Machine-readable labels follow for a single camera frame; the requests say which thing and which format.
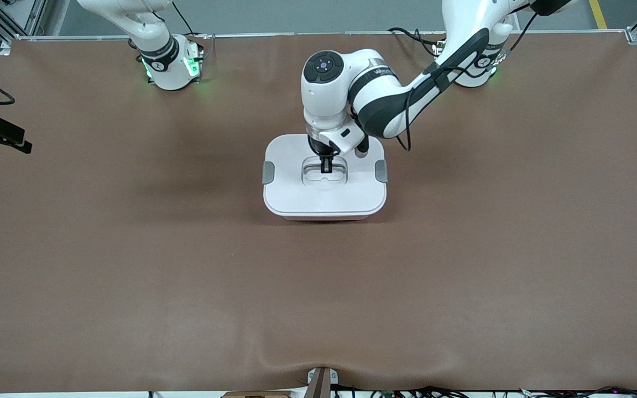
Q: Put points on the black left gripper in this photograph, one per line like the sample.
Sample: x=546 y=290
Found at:
x=318 y=147

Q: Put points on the white box lid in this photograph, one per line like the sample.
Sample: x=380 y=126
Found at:
x=296 y=193

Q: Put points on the grey lid latch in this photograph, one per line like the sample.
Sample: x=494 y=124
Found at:
x=268 y=171
x=381 y=171

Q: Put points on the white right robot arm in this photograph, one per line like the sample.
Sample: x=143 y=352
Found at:
x=158 y=61

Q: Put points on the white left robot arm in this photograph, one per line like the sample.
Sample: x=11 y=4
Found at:
x=327 y=94

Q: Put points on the pale pink box base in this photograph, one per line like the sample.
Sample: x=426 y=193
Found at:
x=324 y=218

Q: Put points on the brown table mat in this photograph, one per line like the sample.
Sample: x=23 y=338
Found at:
x=462 y=276

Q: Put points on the brown cardboard piece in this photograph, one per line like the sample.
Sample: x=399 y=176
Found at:
x=255 y=394

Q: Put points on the wooden post with bracket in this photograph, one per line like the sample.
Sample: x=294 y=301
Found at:
x=321 y=384

